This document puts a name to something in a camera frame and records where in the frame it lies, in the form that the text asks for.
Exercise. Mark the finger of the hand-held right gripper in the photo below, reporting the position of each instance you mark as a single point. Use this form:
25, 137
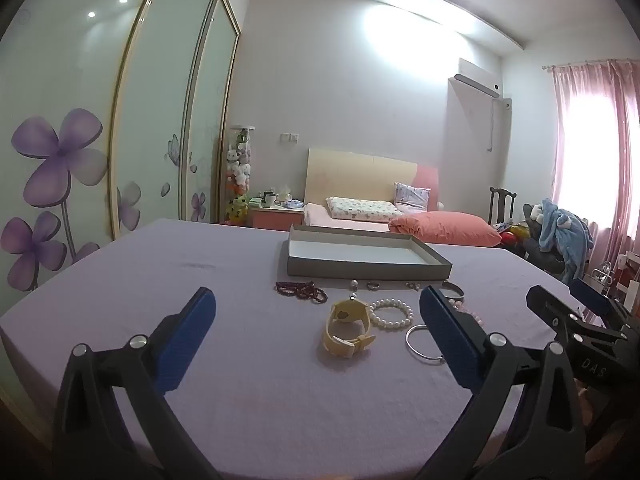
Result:
595, 300
550, 310

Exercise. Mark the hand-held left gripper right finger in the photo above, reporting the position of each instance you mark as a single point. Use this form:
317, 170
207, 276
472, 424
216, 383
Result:
450, 345

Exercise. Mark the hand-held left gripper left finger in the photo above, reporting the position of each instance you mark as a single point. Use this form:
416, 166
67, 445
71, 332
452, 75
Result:
190, 340

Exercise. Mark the thin silver bangle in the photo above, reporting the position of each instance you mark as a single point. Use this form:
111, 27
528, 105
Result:
410, 345

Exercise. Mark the yellow wrist watch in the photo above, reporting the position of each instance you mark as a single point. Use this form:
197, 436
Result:
345, 312

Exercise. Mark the grey cardboard tray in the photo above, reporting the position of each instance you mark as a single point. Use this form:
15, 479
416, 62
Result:
350, 252

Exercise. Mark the black chair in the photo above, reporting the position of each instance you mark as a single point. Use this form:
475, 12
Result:
540, 255

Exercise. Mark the colourful toys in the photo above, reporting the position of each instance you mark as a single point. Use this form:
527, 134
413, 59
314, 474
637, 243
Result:
515, 235

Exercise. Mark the purple table cloth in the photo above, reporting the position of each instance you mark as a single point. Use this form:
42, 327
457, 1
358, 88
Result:
225, 260

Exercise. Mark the folded pink quilt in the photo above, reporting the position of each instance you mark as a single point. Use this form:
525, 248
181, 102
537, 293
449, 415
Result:
445, 230

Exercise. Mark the dark wooden chair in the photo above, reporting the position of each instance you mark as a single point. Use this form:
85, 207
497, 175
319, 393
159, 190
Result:
501, 205

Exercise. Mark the pink nightstand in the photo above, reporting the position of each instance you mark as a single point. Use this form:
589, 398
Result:
275, 220

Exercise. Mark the purple patterned pillow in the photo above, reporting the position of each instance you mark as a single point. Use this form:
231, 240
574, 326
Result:
412, 196

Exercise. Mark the white floral pillow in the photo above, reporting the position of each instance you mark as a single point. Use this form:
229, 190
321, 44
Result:
360, 209

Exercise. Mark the light blue cloth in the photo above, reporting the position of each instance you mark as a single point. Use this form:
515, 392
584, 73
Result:
294, 204

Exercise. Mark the clear tube of plush toys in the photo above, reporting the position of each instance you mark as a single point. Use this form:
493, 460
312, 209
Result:
239, 175

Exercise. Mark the tissue box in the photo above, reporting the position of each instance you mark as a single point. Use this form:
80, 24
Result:
286, 192

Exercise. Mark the pink curtain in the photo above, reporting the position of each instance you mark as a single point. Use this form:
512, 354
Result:
565, 125

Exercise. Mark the bed with pink sheet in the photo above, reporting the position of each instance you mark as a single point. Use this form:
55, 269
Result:
320, 217

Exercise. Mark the beige and pink headboard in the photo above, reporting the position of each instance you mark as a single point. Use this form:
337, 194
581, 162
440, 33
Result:
350, 175

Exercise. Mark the white air conditioner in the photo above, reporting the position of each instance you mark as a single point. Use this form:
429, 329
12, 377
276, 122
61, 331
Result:
475, 77

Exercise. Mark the flower print sliding wardrobe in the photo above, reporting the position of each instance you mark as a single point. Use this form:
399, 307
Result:
75, 85

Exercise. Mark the white wall switch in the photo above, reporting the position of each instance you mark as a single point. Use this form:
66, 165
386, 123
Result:
290, 136

